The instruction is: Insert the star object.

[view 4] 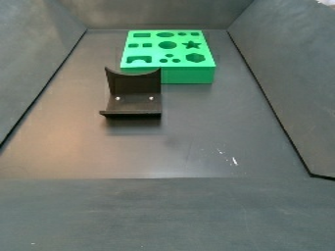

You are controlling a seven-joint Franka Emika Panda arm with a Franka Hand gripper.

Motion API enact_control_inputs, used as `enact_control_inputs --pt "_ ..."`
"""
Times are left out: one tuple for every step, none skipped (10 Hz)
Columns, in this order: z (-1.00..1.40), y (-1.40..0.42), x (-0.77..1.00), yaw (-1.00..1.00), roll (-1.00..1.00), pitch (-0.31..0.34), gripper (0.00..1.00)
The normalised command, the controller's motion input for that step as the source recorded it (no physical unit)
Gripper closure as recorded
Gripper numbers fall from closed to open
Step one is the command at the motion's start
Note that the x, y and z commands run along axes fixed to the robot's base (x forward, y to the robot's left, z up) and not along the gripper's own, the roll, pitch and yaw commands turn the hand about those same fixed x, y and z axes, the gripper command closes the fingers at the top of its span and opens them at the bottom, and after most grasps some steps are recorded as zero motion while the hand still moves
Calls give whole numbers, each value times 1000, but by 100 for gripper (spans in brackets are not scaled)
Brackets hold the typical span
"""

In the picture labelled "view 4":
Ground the black curved holder stand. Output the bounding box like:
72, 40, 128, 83
100, 68, 163, 118

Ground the green shape sorter block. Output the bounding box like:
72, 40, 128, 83
120, 29, 216, 84

